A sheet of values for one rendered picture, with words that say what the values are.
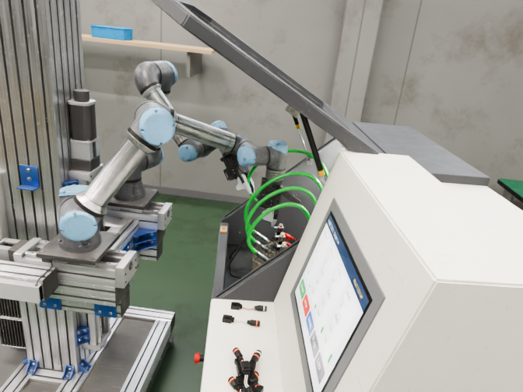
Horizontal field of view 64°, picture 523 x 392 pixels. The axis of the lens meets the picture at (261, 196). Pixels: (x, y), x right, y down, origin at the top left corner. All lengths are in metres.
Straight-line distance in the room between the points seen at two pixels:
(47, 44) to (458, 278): 1.48
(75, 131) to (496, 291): 1.55
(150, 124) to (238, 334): 0.72
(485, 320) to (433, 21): 3.86
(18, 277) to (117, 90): 3.24
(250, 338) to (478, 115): 3.77
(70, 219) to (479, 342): 1.19
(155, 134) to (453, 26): 3.54
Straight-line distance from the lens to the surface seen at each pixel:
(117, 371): 2.39
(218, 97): 4.44
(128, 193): 2.09
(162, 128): 1.42
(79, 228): 1.51
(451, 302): 0.74
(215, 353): 1.32
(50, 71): 1.74
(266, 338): 1.38
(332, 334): 0.98
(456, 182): 1.48
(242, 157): 1.57
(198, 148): 1.86
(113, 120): 4.83
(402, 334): 0.75
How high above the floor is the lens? 1.88
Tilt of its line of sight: 22 degrees down
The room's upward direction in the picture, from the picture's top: 6 degrees clockwise
